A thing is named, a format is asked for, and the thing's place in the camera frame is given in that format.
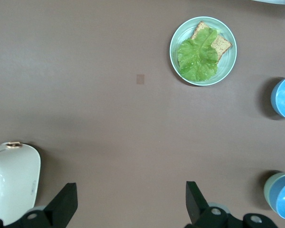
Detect green plate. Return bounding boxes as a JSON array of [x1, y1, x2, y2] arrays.
[[169, 16, 238, 87]]

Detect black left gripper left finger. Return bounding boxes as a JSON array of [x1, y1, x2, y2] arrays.
[[0, 182, 78, 228]]

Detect green lettuce leaf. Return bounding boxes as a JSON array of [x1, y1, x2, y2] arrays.
[[177, 28, 223, 82]]

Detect white toaster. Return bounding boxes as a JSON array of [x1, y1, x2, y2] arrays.
[[0, 142, 42, 226]]

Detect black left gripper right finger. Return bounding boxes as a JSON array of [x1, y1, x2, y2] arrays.
[[184, 181, 276, 228]]

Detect green bowl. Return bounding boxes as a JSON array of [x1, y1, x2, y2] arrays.
[[263, 172, 285, 212]]

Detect brown bread slice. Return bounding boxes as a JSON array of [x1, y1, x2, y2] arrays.
[[191, 21, 233, 65]]

